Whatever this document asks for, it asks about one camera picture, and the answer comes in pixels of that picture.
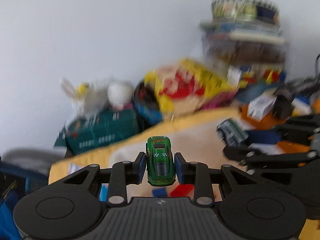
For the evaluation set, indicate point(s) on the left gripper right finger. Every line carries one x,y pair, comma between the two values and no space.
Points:
196,174

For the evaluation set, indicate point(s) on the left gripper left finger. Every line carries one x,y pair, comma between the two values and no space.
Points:
122,174

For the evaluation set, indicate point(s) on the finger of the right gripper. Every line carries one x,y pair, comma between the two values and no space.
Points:
254,157
299,130

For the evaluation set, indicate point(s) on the silver white toy car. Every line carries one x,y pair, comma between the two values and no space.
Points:
231,133

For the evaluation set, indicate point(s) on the green toy race car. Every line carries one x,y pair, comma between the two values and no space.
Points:
160,162

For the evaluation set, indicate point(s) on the red large building brick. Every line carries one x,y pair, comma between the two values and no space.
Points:
182,190

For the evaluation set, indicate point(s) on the blue building brick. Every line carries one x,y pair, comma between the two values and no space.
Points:
159,192

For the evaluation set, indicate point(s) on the white egg shaped object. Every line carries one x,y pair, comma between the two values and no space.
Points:
119,94

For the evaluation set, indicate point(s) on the orange gift box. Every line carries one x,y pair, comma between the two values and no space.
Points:
290,147

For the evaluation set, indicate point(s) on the black small device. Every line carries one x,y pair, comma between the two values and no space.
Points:
282,108

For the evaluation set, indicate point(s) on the white plastic storage bin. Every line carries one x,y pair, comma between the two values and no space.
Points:
198,143

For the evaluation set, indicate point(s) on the yellow quilted cloth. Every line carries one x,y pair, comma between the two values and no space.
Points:
102,155

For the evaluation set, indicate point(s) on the small white carton box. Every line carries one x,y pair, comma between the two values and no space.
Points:
259,107

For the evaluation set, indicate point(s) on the white plastic bag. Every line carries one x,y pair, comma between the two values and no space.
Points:
88,99

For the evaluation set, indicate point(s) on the yellow red snack bag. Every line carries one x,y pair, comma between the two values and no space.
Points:
185,87

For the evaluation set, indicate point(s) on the dark blue bag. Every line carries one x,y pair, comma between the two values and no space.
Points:
23,171

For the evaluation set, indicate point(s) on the round patterned tin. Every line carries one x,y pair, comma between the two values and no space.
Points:
246,10

